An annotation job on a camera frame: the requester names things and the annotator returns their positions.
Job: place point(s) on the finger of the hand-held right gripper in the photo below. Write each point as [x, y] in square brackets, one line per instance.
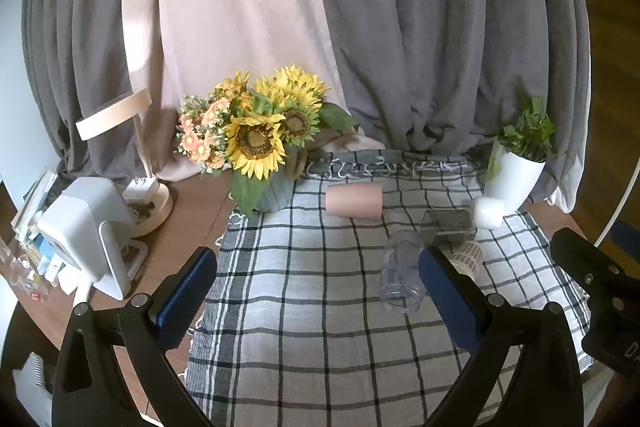
[585, 262]

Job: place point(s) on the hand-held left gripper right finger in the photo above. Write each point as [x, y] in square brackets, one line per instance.
[450, 302]

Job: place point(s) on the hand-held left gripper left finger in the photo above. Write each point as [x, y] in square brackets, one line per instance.
[182, 302]

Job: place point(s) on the pink cup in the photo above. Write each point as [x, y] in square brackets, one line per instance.
[352, 202]

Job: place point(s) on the white patterned cup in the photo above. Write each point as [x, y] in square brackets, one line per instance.
[469, 259]

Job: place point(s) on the dark transparent cup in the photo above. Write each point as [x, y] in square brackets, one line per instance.
[450, 227]

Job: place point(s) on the small white cup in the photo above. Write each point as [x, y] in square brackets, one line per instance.
[487, 213]

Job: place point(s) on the dark blue object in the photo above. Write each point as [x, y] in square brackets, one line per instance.
[627, 238]

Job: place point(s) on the clear plastic bottle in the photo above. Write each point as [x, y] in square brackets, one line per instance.
[400, 269]

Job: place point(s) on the white plant pot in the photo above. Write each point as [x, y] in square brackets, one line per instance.
[515, 179]

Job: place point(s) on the white charger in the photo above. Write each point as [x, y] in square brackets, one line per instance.
[139, 189]

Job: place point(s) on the white desktop device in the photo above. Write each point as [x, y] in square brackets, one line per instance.
[82, 227]

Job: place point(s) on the plaid cloth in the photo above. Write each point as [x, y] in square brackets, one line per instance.
[310, 307]

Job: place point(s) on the green potted plant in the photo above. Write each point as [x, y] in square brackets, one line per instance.
[530, 132]

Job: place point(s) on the grey-green vase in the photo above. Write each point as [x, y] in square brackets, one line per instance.
[277, 192]

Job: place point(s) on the spiral notebook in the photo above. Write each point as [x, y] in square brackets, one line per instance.
[32, 382]

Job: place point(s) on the stack of books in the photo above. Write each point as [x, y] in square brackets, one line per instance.
[35, 207]

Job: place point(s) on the sunflower bouquet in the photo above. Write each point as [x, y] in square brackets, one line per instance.
[257, 142]

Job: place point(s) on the beige desk lamp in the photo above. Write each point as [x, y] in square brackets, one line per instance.
[112, 114]

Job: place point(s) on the grey curtain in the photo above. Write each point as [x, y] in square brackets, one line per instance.
[450, 32]

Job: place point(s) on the pink curtain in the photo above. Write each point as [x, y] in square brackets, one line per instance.
[225, 7]

